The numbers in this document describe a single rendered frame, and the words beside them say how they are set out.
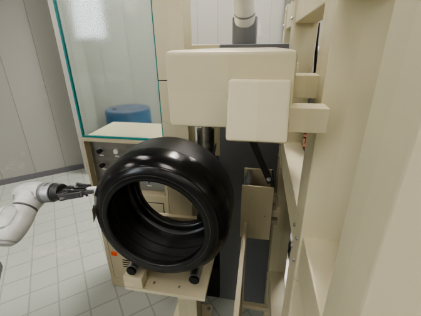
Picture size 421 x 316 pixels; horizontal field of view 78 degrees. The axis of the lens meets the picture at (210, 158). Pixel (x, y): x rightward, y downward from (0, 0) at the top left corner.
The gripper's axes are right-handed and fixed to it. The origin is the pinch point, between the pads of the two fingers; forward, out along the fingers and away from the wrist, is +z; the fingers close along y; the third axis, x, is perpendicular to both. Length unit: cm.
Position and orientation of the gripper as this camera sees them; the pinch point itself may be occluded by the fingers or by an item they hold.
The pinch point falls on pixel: (94, 190)
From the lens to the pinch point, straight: 123.5
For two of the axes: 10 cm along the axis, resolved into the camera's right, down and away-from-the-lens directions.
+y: 1.8, -3.9, 9.0
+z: 9.7, -0.7, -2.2
